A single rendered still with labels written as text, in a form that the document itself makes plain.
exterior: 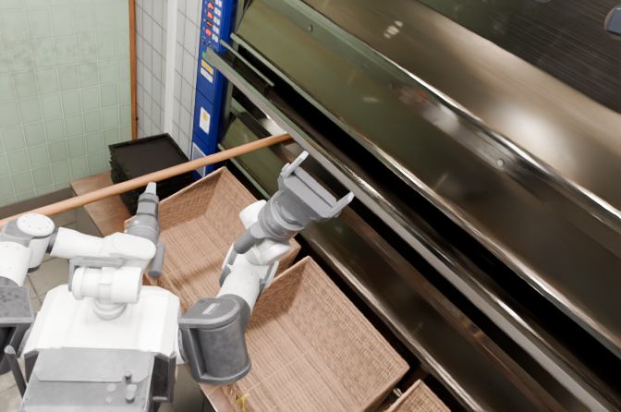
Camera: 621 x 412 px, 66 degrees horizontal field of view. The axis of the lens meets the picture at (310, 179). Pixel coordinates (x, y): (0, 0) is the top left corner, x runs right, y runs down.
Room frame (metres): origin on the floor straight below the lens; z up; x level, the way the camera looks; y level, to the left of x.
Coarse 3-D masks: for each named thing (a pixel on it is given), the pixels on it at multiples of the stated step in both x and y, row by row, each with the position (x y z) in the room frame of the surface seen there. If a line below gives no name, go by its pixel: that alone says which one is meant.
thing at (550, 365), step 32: (256, 64) 1.64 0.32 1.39; (256, 96) 1.39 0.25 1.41; (288, 96) 1.47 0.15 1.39; (288, 128) 1.27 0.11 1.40; (320, 128) 1.33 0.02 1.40; (320, 160) 1.16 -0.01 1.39; (352, 160) 1.20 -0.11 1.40; (384, 192) 1.09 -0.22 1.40; (416, 192) 1.15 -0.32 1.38; (416, 224) 0.99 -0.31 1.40; (448, 224) 1.05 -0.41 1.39; (480, 256) 0.95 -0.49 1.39; (512, 288) 0.87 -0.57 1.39; (544, 320) 0.79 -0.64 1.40; (576, 352) 0.72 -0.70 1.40; (608, 352) 0.76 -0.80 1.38; (576, 384) 0.63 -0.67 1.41; (608, 384) 0.66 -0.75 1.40
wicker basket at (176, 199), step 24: (192, 192) 1.52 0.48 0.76; (216, 192) 1.60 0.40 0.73; (240, 192) 1.54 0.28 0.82; (168, 216) 1.43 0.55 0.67; (192, 216) 1.53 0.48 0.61; (216, 216) 1.55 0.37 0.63; (168, 240) 1.36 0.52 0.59; (192, 240) 1.40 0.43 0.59; (216, 240) 1.44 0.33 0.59; (288, 240) 1.34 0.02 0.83; (168, 264) 1.24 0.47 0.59; (192, 264) 1.28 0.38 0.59; (216, 264) 1.31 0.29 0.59; (288, 264) 1.27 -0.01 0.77; (168, 288) 1.05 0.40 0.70; (192, 288) 1.16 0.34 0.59; (216, 288) 1.20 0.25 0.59
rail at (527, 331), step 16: (208, 48) 1.58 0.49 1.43; (224, 64) 1.51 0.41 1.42; (240, 80) 1.44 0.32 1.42; (304, 128) 1.25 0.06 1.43; (320, 144) 1.19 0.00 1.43; (336, 160) 1.14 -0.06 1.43; (352, 176) 1.09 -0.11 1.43; (368, 192) 1.04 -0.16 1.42; (384, 208) 1.00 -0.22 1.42; (400, 224) 0.96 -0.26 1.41; (448, 256) 0.88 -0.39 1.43; (464, 272) 0.84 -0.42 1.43; (480, 288) 0.80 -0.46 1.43; (496, 304) 0.77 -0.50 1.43; (512, 320) 0.74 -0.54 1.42; (528, 336) 0.71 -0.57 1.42; (544, 352) 0.68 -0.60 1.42; (560, 368) 0.66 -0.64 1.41; (576, 368) 0.66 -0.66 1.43; (592, 384) 0.63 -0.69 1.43; (608, 400) 0.60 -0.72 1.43
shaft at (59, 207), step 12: (252, 144) 1.39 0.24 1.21; (264, 144) 1.42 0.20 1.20; (216, 156) 1.27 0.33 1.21; (228, 156) 1.30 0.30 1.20; (168, 168) 1.14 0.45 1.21; (180, 168) 1.16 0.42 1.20; (192, 168) 1.19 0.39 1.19; (132, 180) 1.05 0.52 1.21; (144, 180) 1.07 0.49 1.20; (156, 180) 1.09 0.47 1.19; (96, 192) 0.96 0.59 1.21; (108, 192) 0.98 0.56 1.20; (120, 192) 1.00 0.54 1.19; (60, 204) 0.88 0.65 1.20; (72, 204) 0.90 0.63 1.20; (84, 204) 0.92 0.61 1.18; (12, 216) 0.80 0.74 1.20; (0, 228) 0.76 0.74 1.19
